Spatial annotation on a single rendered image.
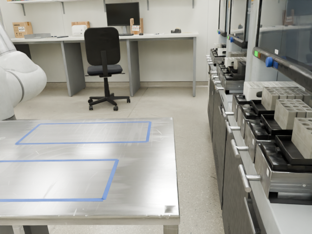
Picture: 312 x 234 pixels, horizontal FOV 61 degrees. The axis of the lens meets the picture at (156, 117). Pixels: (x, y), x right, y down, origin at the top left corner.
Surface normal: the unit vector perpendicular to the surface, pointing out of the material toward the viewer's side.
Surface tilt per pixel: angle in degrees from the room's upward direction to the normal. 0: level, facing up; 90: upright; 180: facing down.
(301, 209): 0
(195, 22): 90
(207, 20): 90
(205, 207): 0
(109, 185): 0
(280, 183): 90
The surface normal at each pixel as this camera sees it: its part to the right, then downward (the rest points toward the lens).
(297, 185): -0.14, 0.34
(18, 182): -0.04, -0.94
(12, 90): 0.98, -0.01
